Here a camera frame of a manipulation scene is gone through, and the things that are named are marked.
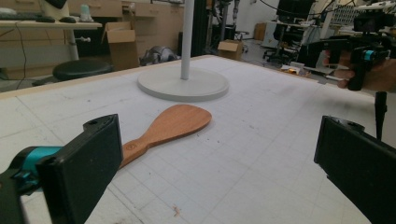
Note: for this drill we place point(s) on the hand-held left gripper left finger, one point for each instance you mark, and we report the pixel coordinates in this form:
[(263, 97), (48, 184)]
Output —
[(84, 174)]

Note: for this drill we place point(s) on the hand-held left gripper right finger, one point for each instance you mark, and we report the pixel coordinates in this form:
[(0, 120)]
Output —
[(361, 158)]

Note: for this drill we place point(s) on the wooden spatula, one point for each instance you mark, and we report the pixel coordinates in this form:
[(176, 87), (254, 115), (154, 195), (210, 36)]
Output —
[(174, 123)]

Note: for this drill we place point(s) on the white hook stand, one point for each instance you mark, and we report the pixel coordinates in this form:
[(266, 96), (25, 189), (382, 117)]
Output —
[(186, 84)]

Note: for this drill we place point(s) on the black monitor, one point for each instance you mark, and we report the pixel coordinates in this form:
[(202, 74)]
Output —
[(294, 9)]

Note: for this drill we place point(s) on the black office chair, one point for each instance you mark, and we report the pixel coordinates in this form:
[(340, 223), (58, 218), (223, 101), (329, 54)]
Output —
[(280, 46)]

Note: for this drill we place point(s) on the black round stool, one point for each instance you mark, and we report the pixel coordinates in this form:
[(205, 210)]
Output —
[(81, 70)]

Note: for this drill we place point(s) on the white grid mat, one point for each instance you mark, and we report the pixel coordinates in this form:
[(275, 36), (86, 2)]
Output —
[(249, 140)]

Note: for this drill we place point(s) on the tall open cardboard box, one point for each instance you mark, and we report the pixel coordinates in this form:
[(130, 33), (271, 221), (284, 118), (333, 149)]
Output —
[(123, 46)]

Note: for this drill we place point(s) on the grey backpack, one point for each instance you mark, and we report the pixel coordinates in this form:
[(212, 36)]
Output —
[(158, 55)]

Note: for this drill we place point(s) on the small cardboard box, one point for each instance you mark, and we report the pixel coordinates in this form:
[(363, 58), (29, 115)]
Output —
[(230, 49)]

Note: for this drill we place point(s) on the black computer mouse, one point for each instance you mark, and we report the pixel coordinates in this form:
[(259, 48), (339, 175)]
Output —
[(67, 20)]

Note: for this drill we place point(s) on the pale teal bottle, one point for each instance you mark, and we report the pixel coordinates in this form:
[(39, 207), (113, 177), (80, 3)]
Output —
[(85, 14)]

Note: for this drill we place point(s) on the black keyboard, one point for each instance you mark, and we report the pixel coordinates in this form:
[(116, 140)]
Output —
[(17, 16)]

